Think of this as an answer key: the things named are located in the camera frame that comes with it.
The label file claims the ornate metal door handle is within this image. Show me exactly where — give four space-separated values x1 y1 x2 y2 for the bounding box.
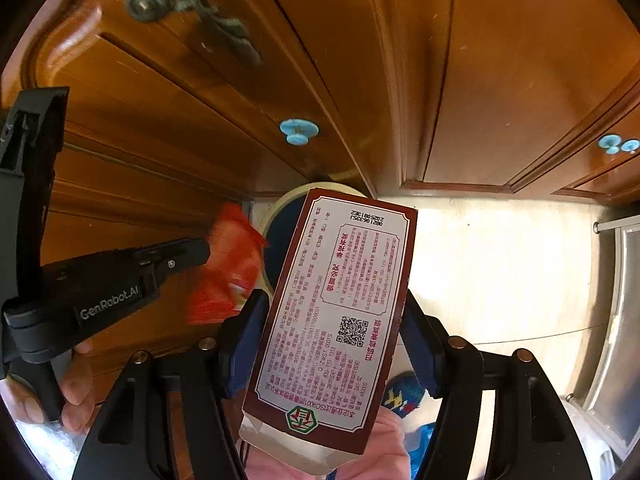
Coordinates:
124 0 263 67

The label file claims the person's right shoe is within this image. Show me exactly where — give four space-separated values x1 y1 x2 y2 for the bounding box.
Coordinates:
381 371 431 418

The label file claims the blue plastic object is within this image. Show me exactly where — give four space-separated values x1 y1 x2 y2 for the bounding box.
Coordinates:
405 422 438 461

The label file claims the maroon bordered white carton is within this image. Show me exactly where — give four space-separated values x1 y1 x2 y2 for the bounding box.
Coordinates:
239 187 419 476

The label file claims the silver appliance door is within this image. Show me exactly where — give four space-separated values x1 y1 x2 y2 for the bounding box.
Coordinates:
565 210 640 461

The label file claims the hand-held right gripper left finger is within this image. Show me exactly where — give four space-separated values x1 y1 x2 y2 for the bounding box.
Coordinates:
70 290 273 480

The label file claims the person's left hand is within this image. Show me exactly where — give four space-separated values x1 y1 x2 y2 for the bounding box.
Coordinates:
10 337 96 433

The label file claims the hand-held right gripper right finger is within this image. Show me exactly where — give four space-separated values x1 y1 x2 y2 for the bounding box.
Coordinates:
399 292 593 480

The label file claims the black bin with yellow rim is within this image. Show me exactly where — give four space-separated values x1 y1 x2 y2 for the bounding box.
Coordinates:
252 181 371 293

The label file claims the red snack packet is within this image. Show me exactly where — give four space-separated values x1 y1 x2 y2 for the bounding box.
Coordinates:
186 202 270 325

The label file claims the wooden corner cabinet door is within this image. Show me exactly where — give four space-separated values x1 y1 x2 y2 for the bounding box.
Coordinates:
40 145 256 411

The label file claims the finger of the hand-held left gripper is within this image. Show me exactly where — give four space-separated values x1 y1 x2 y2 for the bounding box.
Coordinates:
0 86 71 306
132 237 211 303

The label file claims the person's right leg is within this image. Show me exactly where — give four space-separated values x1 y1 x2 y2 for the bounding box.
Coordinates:
330 405 412 480

